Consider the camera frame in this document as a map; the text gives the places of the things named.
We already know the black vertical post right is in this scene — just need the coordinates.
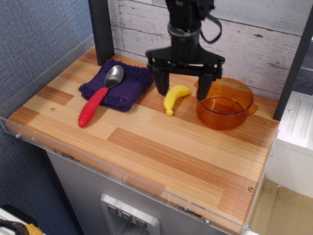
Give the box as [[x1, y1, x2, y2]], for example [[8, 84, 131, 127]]
[[273, 7, 313, 121]]

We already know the silver dispenser button panel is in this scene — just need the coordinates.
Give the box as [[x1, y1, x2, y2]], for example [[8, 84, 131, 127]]
[[100, 193, 161, 235]]

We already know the grey toy fridge cabinet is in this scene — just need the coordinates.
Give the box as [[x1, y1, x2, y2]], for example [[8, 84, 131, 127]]
[[48, 152, 223, 235]]

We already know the white ribbed appliance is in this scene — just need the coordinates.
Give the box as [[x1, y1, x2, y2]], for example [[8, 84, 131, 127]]
[[265, 92, 313, 198]]

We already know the purple folded towel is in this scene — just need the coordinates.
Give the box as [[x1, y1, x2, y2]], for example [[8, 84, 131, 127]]
[[79, 59, 153, 112]]

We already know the clear acrylic table guard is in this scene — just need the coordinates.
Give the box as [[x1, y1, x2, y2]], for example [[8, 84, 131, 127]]
[[0, 32, 278, 234]]

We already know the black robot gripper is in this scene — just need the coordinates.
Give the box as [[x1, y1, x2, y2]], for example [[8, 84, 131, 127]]
[[146, 23, 225, 100]]

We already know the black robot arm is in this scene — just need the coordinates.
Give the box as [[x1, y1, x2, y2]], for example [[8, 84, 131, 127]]
[[146, 0, 225, 100]]

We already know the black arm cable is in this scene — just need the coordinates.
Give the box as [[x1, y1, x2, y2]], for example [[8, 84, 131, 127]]
[[199, 13, 223, 45]]

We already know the yellow black object corner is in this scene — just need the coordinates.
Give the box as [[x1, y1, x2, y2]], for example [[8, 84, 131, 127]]
[[0, 219, 44, 235]]

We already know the orange transparent plastic pot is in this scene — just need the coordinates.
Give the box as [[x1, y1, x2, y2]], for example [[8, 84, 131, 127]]
[[196, 78, 258, 130]]

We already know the red handled metal spoon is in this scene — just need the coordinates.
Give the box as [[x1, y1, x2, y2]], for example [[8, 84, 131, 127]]
[[78, 65, 124, 127]]

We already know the yellow toy banana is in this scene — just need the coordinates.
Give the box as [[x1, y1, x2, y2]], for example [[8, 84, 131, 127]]
[[163, 85, 191, 116]]

